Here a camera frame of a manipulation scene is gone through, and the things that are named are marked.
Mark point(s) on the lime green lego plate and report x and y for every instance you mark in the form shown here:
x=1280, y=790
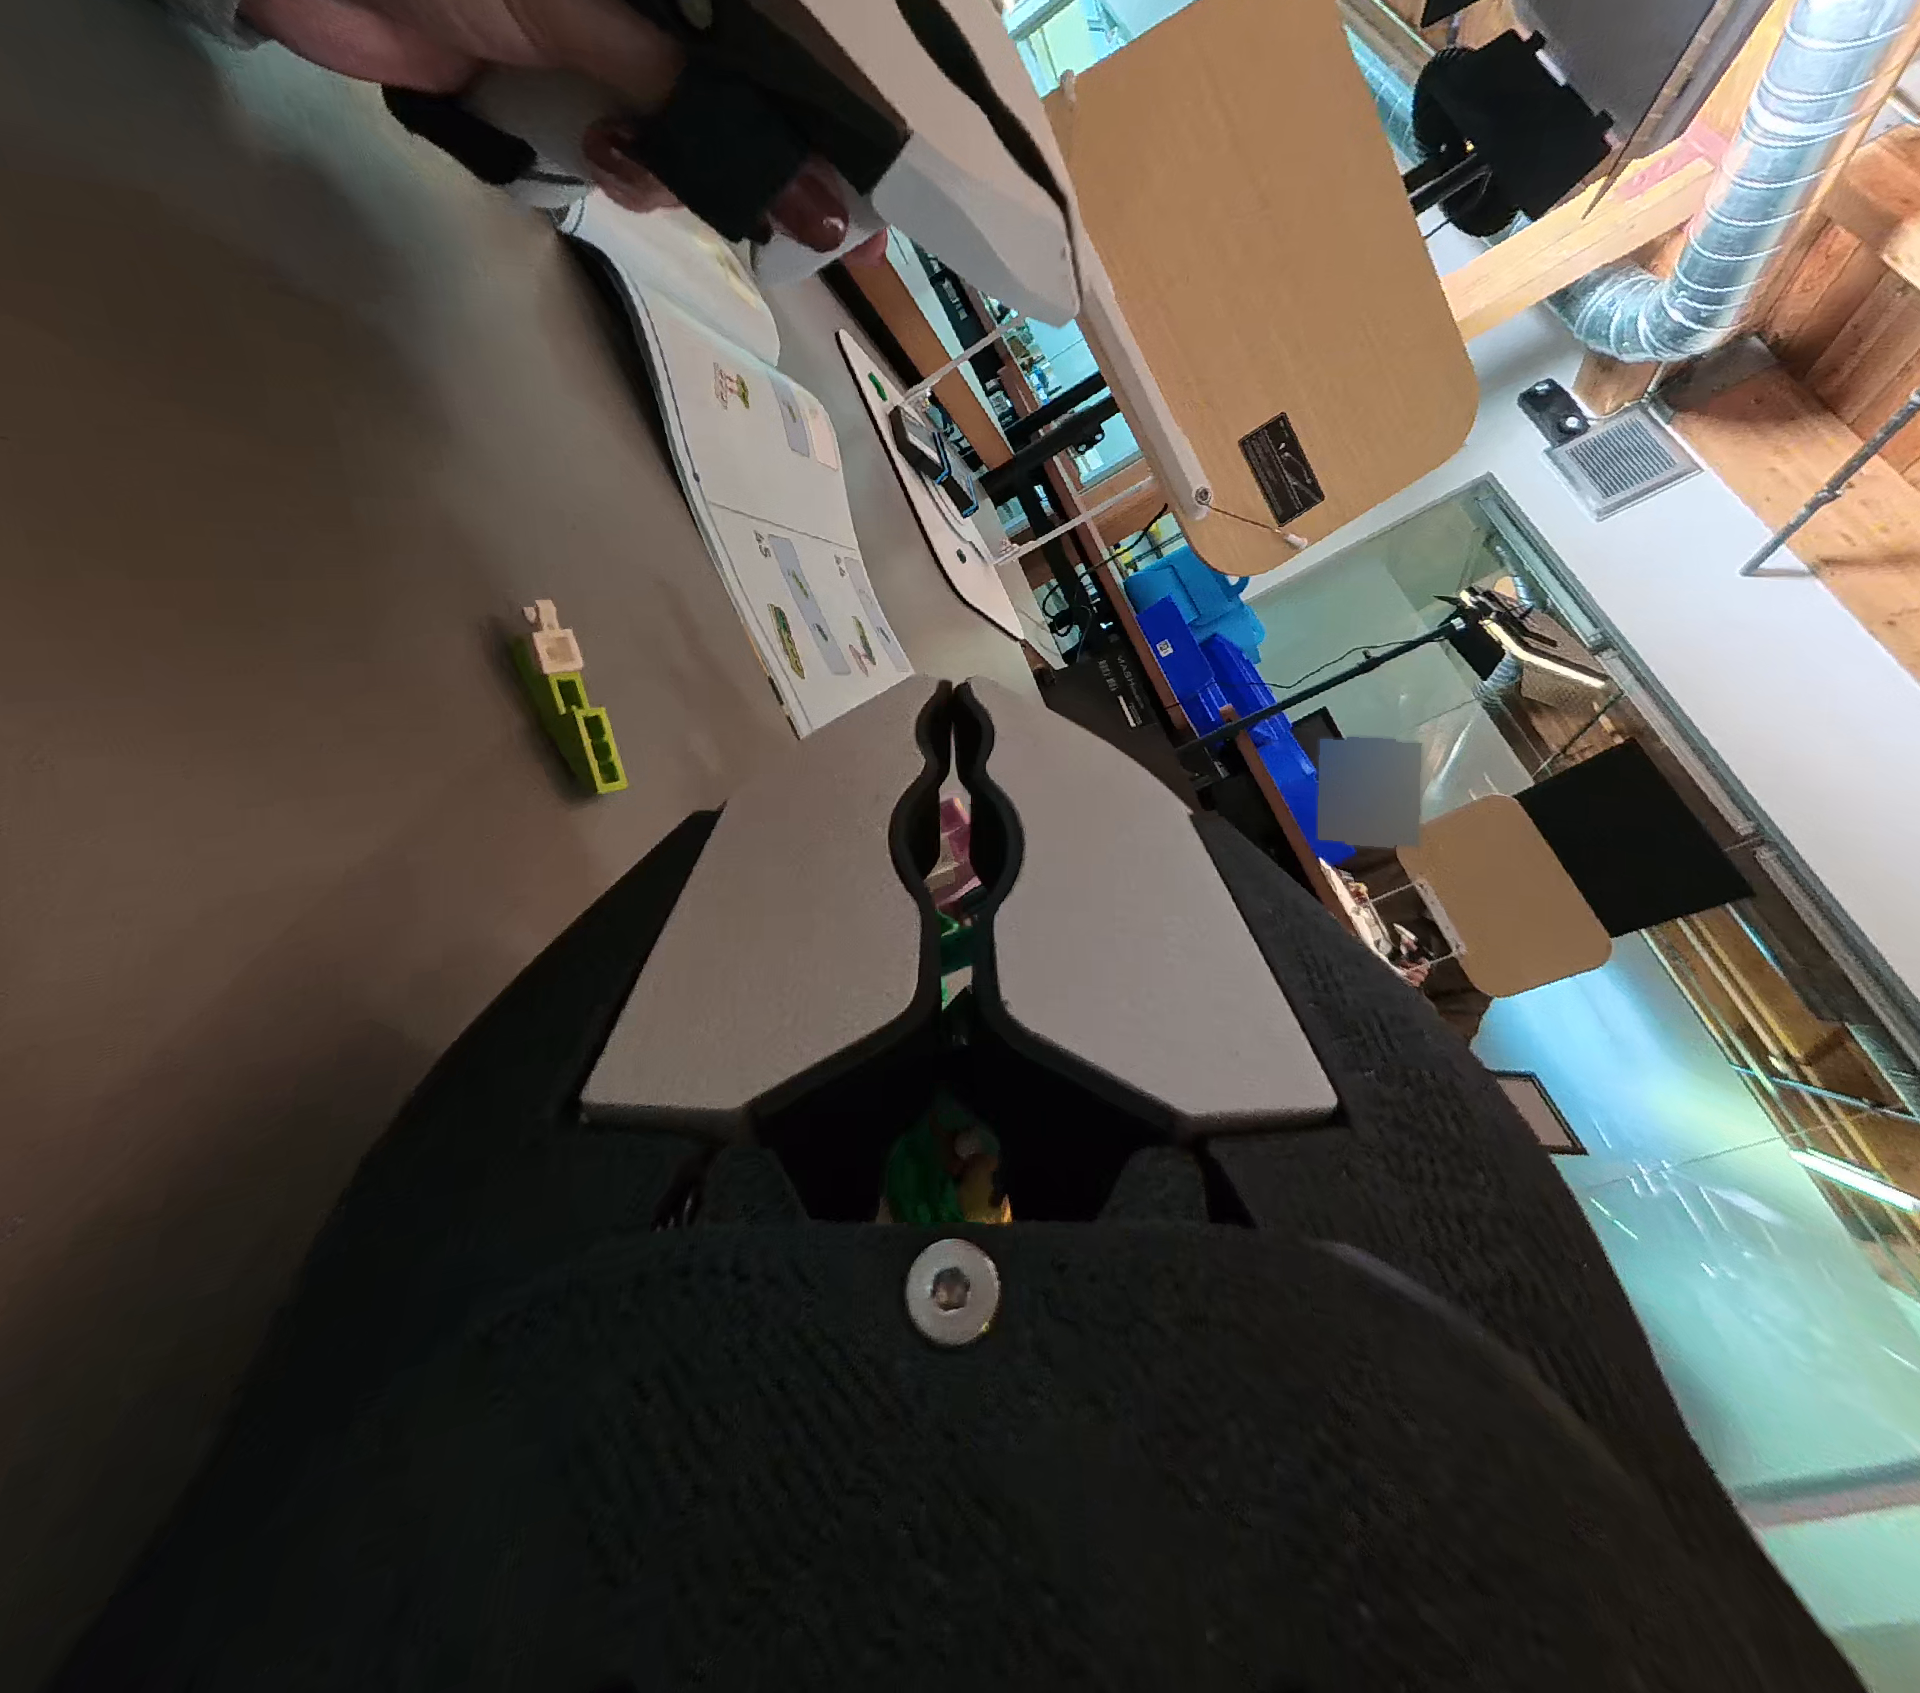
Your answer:
x=585, y=733

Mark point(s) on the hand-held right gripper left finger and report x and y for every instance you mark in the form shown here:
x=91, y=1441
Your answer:
x=781, y=943

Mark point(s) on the wall vent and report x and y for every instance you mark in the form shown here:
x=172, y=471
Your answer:
x=1623, y=463

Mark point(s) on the studio light on boom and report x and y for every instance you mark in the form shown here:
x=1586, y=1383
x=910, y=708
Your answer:
x=1514, y=635

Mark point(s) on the blue storage bin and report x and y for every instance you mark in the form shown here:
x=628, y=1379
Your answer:
x=1274, y=763
x=1184, y=635

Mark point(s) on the small wooden board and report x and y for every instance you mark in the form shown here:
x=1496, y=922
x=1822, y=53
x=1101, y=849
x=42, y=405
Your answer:
x=1514, y=898

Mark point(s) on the green lego garden model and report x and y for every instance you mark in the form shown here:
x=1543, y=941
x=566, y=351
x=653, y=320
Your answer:
x=960, y=1168

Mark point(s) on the black panel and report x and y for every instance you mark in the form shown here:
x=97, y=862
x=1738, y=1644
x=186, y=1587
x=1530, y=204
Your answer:
x=1635, y=831

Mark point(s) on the black battery pack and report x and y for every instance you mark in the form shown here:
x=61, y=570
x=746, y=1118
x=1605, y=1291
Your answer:
x=931, y=457

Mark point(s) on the small white lego piece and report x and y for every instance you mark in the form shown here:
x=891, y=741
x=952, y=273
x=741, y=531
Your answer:
x=553, y=635

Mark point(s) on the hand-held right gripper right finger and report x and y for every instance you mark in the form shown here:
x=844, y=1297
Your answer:
x=1155, y=943

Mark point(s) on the instruction booklet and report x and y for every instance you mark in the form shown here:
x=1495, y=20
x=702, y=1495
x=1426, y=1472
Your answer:
x=750, y=478

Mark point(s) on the picture frame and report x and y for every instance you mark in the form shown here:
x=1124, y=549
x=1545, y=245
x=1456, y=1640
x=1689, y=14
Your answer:
x=1538, y=1111

